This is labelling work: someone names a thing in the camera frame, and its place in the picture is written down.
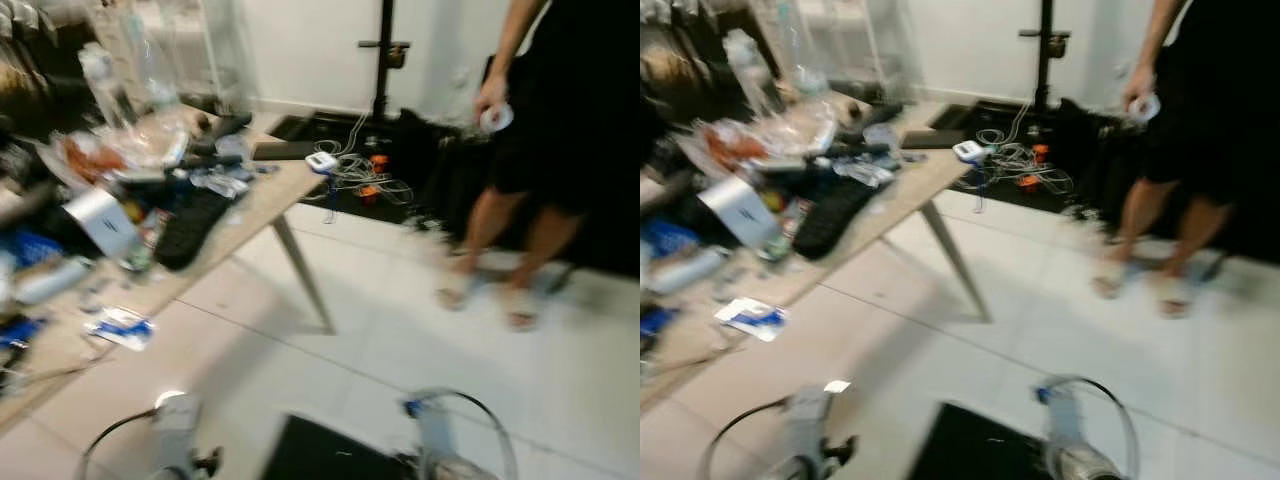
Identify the black stand pole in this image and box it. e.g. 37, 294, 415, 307
1019, 0, 1072, 112
357, 0, 412, 122

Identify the black remote control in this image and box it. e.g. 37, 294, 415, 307
838, 101, 906, 132
189, 111, 254, 142

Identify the black square object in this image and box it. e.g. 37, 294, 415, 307
261, 412, 413, 480
904, 401, 1053, 480

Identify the clear acrylic rack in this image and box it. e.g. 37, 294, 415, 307
165, 0, 253, 113
800, 0, 923, 103

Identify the black keyboard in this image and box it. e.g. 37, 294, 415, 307
154, 189, 234, 272
792, 178, 878, 262

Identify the tangle of white cables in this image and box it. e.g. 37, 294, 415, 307
300, 112, 417, 208
974, 100, 1077, 197

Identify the person's right hand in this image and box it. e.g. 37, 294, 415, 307
1121, 62, 1159, 113
473, 72, 511, 126

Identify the clear plastic bottle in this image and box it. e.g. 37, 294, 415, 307
77, 41, 132, 128

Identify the silver white box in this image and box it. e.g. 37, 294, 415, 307
696, 176, 782, 249
62, 187, 142, 262

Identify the black floor mat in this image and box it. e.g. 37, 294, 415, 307
250, 110, 486, 226
900, 98, 1136, 216

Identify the person in black dress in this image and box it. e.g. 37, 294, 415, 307
437, 0, 641, 332
1090, 0, 1280, 321

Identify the white lying bottle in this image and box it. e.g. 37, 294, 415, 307
650, 247, 732, 295
12, 257, 94, 305

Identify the clear plastic bag with orange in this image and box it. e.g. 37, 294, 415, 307
38, 105, 193, 191
680, 95, 839, 179

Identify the blue and white packet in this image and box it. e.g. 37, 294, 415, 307
713, 296, 790, 344
84, 306, 157, 352

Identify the wooden table with grey legs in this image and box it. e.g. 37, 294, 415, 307
0, 100, 337, 433
640, 92, 993, 413

